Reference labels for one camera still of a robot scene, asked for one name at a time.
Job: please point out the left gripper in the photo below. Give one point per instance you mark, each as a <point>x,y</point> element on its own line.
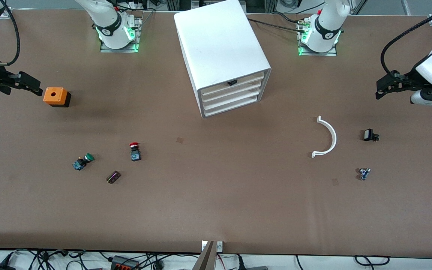
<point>408,80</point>

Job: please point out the red push button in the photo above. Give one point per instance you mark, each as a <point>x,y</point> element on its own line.
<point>135,153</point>

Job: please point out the white plain drawer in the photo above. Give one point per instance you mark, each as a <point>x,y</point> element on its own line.
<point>231,106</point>
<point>234,98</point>
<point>234,91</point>

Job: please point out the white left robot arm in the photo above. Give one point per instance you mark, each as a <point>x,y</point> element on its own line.
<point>326,26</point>

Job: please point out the green push button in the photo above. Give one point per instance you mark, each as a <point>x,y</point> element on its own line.
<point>83,162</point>

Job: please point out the white drawer cabinet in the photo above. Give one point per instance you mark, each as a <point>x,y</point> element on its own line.
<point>219,41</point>

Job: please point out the orange box with hole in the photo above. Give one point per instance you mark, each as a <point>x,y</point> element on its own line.
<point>54,95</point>

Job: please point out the chrome angle valve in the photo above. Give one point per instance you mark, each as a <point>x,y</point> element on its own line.
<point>364,173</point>

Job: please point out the dark purple contact block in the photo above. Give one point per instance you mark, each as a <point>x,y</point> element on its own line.
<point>113,177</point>

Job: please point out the black power strip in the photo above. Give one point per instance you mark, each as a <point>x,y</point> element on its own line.
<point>124,263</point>

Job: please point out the black plug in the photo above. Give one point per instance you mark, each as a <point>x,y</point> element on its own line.
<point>240,262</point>

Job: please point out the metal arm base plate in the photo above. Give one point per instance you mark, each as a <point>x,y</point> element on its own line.
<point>105,48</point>
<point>332,53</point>

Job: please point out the white curved bracket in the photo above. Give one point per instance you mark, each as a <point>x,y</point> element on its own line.
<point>334,137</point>

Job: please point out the white mount bracket plate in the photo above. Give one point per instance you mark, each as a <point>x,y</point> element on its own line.
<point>219,246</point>

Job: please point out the grey camera mount beam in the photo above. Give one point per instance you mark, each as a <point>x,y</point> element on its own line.
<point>204,260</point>

